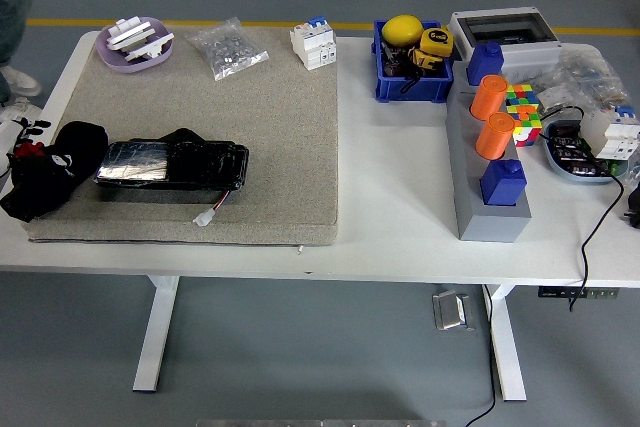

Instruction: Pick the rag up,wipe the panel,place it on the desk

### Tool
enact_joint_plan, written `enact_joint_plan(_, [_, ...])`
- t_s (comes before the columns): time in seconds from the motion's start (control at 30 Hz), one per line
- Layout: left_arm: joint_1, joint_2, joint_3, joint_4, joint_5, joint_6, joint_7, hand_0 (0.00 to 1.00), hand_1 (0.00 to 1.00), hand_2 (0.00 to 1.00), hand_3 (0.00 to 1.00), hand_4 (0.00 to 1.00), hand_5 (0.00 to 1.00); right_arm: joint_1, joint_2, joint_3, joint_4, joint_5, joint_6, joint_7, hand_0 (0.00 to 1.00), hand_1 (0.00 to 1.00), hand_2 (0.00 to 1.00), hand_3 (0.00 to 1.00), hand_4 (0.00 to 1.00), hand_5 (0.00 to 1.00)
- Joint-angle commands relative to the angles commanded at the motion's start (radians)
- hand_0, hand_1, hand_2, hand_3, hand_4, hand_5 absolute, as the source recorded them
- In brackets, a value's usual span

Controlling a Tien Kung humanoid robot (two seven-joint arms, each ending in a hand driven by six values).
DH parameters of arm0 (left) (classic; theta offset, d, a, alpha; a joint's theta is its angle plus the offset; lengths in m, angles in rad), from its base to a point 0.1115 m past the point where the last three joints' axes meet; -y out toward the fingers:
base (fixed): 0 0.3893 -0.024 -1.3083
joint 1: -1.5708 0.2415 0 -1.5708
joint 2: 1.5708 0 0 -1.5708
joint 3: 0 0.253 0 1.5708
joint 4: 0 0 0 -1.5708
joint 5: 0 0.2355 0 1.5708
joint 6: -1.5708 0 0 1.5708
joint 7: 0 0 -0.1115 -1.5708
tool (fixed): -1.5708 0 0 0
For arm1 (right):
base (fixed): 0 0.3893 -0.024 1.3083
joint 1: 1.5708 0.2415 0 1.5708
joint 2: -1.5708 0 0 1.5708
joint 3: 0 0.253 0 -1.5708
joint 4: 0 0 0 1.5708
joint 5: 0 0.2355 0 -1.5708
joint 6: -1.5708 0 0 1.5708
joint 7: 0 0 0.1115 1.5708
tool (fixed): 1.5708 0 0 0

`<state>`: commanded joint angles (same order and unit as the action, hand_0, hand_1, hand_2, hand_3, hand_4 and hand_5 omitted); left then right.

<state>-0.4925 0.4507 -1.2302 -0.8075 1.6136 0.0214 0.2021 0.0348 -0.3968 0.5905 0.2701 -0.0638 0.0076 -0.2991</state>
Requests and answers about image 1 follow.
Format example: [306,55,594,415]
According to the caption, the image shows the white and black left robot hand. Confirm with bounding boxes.
[0,115,53,161]

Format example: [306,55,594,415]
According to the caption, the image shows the black rag with red patch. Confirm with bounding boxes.
[0,120,110,223]

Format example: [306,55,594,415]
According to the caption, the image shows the black glossy display panel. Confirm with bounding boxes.
[93,127,250,193]

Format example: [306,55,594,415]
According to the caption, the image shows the black desk control panel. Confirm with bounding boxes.
[537,286,619,299]

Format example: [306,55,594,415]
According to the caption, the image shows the purple plastic bowl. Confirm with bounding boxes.
[95,16,175,74]

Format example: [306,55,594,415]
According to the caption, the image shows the person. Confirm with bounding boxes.
[0,0,44,113]

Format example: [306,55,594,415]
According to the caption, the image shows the clear bag of metal nuts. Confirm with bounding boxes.
[184,16,270,82]

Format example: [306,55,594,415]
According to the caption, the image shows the grey-brown mat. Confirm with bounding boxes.
[27,25,341,247]

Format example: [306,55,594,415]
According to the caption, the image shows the white table leg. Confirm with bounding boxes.
[132,275,180,393]
[482,284,529,402]

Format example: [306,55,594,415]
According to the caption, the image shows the dark brown tool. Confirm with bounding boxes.
[382,41,416,79]

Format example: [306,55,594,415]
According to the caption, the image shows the blue plastic bin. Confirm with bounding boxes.
[372,19,455,104]

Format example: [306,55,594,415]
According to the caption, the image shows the yellow and black tape measure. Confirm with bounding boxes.
[408,49,444,77]

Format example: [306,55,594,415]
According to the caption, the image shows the long grey slotted base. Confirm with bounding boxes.
[444,60,532,243]

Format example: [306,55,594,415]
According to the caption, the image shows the orange cylinder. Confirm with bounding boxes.
[474,112,516,161]
[468,74,510,121]

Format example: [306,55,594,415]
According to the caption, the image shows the blue block with knob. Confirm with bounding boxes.
[479,159,529,208]
[466,41,504,88]

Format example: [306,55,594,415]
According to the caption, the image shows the metal floor box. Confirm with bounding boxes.
[432,290,476,332]

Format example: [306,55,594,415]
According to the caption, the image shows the multicolour puzzle cube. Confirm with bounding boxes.
[504,82,541,116]
[509,109,544,148]

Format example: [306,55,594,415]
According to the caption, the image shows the grey distribution box, clear lid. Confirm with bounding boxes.
[447,9,564,79]

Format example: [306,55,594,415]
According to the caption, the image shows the blue-grey bowl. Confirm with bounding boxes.
[542,119,629,184]

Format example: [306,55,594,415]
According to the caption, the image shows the black electronic modules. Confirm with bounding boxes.
[548,121,609,179]

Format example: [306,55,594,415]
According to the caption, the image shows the clear bag of small parts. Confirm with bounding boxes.
[532,44,631,118]

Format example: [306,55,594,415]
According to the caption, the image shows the white circuit breaker bank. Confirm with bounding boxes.
[579,104,640,163]

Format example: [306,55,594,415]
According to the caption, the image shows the black plug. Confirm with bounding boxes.
[623,181,640,231]

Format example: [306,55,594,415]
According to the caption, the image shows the white plastic rail piece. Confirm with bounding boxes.
[122,32,175,62]
[105,18,152,52]

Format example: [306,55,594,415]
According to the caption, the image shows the panel wire with white connector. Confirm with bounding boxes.
[193,190,236,226]

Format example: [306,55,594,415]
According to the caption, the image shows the white circuit breaker, blue switch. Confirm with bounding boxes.
[289,15,339,71]

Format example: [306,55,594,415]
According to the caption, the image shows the black floor cable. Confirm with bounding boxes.
[464,285,499,427]

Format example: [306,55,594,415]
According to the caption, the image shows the black power cord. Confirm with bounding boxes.
[539,105,626,312]

